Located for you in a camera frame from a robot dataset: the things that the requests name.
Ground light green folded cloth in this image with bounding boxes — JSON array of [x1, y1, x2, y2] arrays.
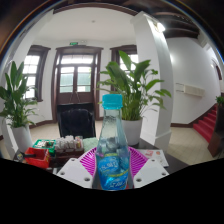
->
[[82, 137, 100, 153]]

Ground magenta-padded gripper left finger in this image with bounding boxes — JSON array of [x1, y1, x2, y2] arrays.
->
[[56, 146, 101, 190]]

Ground brown wooden double door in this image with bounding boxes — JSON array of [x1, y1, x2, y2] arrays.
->
[[51, 45, 104, 123]]

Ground black office chair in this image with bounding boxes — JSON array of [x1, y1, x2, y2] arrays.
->
[[56, 102, 98, 139]]

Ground clear blue-capped water bottle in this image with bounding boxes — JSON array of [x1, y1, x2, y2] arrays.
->
[[95, 93, 131, 191]]

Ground dark tray of small jars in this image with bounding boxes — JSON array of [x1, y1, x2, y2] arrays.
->
[[54, 134, 84, 158]]

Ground red plastic box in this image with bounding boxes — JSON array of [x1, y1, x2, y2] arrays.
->
[[24, 147, 51, 169]]

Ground white wall radiator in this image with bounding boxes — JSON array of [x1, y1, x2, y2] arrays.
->
[[175, 82, 206, 98]]

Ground red carpeted staircase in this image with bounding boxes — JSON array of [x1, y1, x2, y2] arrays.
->
[[193, 103, 222, 144]]

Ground brown framed window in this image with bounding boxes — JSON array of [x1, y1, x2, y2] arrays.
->
[[22, 44, 51, 103], [109, 44, 139, 101]]

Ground green flat box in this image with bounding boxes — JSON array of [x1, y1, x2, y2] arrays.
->
[[32, 138, 57, 154]]

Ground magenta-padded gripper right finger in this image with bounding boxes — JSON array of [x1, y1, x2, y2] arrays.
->
[[127, 146, 170, 189]]

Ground potted leafy plant white pot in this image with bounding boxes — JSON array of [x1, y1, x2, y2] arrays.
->
[[0, 60, 39, 154], [97, 49, 173, 147]]

